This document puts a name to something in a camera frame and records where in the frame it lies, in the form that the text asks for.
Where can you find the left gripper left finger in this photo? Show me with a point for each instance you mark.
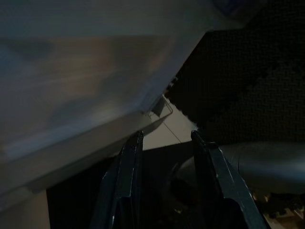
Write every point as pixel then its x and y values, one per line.
pixel 124 179

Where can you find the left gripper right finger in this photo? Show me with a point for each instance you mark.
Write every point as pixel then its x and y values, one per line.
pixel 219 179

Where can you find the silver fridge compartment door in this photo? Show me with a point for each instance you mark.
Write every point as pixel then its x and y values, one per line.
pixel 71 71

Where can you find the silver robot left leg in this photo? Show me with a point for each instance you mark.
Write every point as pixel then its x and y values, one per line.
pixel 262 167

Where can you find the black foam floor mat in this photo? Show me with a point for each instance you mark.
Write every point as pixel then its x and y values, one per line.
pixel 238 83

